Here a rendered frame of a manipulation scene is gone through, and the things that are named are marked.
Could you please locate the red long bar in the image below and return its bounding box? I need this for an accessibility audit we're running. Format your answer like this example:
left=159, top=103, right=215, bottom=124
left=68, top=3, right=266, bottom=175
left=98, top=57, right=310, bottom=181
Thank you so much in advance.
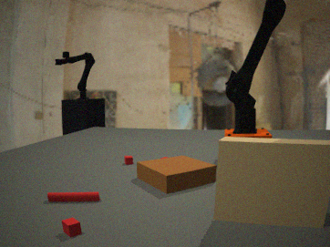
left=47, top=191, right=99, bottom=202

